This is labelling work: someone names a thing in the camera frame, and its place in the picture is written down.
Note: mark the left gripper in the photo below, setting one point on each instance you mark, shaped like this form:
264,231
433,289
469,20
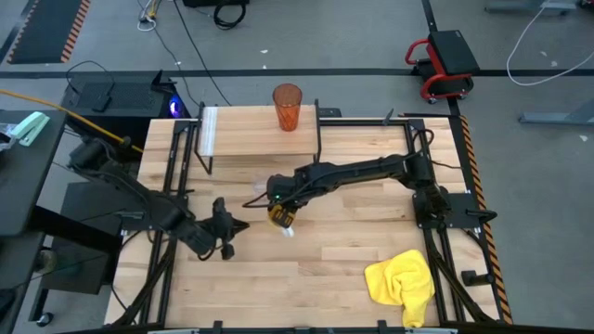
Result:
204,236

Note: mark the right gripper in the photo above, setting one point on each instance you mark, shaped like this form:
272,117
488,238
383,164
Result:
285,190

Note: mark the orange faceted plastic tumbler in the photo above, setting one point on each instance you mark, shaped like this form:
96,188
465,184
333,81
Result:
287,111

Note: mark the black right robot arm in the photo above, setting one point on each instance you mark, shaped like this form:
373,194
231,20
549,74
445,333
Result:
362,169

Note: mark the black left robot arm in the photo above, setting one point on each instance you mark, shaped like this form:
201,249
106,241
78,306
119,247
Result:
139,195

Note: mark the yellow cloth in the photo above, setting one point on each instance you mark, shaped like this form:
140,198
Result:
399,283

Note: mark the black computer tower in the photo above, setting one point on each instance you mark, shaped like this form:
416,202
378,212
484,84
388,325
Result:
130,99

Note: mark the small black external drive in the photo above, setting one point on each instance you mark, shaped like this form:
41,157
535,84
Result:
101,103

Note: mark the black desk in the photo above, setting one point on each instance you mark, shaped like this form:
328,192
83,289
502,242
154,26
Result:
28,185

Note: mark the black caster wheel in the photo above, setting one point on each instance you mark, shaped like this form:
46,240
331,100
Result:
45,319

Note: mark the mint green stapler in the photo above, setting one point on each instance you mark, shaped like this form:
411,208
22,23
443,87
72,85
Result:
30,127

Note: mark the orange black hazard tape strip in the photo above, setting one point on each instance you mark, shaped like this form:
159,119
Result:
499,278

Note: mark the black box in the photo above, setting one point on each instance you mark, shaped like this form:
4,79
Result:
215,2

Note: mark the red and black rolling stool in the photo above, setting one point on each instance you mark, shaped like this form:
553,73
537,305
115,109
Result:
452,51

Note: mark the clear plastic item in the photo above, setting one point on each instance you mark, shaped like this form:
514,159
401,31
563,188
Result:
7,137

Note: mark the black mat with striped edge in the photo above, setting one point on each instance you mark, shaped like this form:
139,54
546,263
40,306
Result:
46,28

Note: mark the grey table leg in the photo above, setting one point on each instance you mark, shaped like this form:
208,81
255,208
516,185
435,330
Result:
529,5
557,116

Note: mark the wooden shelf with black frame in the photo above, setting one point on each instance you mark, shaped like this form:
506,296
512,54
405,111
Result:
246,134

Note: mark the black frame clamp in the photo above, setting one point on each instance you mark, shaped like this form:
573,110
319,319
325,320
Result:
217,327
382,327
389,117

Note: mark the black block bracket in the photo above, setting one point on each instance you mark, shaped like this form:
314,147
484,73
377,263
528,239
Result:
329,112

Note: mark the black aluminium table frame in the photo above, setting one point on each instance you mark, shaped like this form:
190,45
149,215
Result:
362,122

